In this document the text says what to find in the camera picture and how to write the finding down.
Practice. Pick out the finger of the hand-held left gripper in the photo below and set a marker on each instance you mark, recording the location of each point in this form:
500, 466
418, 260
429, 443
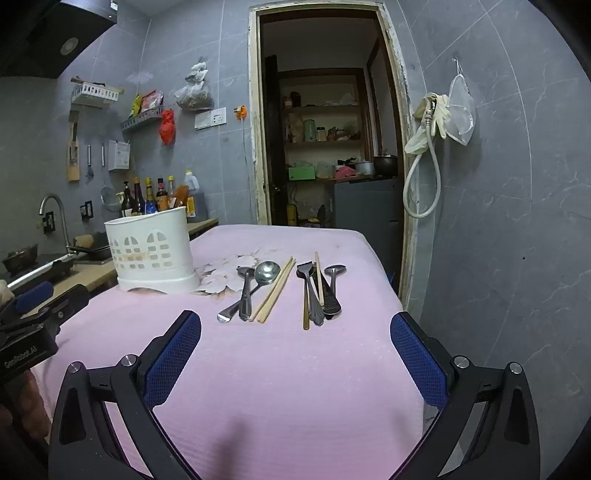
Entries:
64, 302
32, 295

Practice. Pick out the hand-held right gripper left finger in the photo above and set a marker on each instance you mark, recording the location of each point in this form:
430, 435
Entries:
173, 355

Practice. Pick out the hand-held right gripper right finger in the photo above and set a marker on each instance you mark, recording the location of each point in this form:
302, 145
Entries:
418, 360

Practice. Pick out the white plastic utensil holder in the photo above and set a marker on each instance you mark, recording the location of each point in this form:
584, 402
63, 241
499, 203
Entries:
152, 249

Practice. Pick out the narrow steel spoon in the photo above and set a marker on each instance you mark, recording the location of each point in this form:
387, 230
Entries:
245, 274

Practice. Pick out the dark steel spoon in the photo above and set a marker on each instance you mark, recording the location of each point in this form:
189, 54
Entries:
314, 316

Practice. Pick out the round bowl steel spoon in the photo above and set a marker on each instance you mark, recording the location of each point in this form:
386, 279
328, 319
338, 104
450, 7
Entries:
268, 272

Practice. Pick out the metal fork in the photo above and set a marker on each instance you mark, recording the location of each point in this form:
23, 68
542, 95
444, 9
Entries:
304, 270

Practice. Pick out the person's left hand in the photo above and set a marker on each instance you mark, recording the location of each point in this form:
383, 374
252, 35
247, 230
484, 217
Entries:
32, 401

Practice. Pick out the gas stove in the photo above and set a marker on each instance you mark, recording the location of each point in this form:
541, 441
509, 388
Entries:
41, 272

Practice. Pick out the pale cloth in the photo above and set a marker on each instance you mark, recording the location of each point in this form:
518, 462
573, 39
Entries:
5, 293

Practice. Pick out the dark wok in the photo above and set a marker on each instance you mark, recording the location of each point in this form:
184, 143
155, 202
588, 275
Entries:
18, 261

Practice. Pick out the black sink pan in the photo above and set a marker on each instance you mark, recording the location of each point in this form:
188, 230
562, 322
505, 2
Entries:
94, 253

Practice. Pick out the tan sponge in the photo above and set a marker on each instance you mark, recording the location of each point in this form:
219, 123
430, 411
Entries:
84, 241

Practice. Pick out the steel faucet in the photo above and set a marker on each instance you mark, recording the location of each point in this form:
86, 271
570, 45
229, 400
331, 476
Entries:
62, 217

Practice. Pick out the pink floral tablecloth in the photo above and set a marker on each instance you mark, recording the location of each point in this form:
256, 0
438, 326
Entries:
286, 369

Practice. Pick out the metal strainer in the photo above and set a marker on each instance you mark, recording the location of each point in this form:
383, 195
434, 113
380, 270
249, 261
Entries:
109, 196

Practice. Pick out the wooden knife block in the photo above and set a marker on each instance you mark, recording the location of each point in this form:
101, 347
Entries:
73, 161

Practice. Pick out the orange packet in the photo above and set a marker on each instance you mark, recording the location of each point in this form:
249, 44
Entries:
182, 196

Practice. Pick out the cooking oil jug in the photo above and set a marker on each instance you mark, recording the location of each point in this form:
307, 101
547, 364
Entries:
196, 198

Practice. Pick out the grey fridge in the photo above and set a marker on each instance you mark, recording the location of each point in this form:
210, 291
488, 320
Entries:
364, 207

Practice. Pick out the yellow bottle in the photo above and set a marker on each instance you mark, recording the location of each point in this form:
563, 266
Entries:
291, 214

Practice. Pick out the dark cooking pot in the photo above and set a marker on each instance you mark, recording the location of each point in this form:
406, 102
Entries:
385, 166

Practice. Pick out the small metal pot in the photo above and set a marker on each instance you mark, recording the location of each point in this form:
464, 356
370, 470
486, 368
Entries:
364, 168

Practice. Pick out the red plastic bag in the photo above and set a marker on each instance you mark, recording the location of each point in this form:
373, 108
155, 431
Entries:
167, 129

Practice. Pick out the pink cloth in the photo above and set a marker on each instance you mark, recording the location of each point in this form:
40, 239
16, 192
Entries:
345, 172

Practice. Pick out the yellow snack packet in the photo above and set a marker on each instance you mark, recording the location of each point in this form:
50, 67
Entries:
135, 105

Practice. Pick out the green box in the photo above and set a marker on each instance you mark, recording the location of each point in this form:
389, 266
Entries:
301, 173

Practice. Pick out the red snack packet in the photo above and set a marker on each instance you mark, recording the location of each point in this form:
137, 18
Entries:
152, 99

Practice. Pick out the dark wooden door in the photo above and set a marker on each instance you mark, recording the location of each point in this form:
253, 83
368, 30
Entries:
272, 138

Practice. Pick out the clear bag of dried goods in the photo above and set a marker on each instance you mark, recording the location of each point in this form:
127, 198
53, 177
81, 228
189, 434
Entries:
194, 94

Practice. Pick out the orange plug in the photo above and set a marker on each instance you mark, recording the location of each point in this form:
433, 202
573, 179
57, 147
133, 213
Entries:
240, 112

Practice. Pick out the mint green canister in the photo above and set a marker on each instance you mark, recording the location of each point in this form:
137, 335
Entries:
309, 131

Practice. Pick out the hanging clear plastic bag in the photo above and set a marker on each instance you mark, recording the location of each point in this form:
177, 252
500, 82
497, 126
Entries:
461, 110

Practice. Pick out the black range hood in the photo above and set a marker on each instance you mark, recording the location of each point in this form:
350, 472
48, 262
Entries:
37, 37

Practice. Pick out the wooden shelf unit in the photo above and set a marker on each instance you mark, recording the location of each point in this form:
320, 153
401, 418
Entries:
323, 108

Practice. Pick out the black wall outlet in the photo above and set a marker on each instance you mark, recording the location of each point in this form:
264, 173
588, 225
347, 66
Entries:
86, 210
49, 222

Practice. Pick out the white wall box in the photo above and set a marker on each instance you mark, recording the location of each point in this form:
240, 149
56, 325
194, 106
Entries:
119, 156

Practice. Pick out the grey wall rack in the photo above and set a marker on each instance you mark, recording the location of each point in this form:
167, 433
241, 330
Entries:
138, 121

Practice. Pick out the white wall basket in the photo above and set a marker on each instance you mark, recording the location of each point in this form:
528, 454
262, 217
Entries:
94, 94

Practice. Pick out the white door frame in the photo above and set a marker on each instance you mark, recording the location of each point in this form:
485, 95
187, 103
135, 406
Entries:
253, 138

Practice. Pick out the white wall socket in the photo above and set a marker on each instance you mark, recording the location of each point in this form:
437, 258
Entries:
210, 118

